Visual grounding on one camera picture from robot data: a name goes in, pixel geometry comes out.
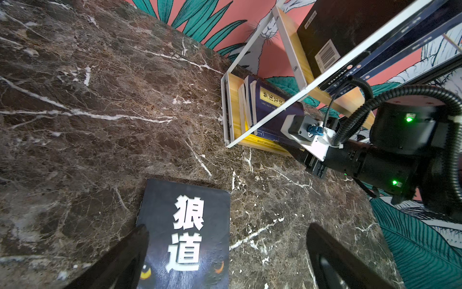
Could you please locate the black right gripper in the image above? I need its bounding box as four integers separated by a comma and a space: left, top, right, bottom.
288, 140, 379, 188

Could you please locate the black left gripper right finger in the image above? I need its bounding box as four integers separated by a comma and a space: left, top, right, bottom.
306, 223, 392, 289

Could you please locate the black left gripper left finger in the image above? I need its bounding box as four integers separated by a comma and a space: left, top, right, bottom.
66, 225, 149, 289

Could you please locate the dark purple book white strip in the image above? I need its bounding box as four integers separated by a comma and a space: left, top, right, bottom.
137, 178, 231, 289

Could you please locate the navy book with yellow label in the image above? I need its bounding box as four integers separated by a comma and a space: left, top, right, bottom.
250, 78, 306, 140

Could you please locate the blue book with yellow label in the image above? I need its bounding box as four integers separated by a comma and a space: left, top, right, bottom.
244, 75, 256, 128

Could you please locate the purple book with old man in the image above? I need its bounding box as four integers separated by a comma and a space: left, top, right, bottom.
320, 1, 462, 93

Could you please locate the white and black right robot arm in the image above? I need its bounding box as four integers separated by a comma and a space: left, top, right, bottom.
289, 95, 462, 221

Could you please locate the yellow cartoon cover book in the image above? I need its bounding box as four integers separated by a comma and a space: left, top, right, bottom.
231, 84, 289, 156

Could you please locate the dark brown standing book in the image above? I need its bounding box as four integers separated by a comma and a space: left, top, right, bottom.
297, 0, 412, 78

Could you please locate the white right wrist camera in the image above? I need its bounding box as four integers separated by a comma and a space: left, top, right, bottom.
279, 114, 344, 165

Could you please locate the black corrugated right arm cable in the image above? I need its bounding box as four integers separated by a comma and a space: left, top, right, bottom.
322, 77, 462, 207

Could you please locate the white frame wooden bookshelf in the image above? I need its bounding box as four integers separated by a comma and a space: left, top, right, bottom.
219, 0, 462, 156

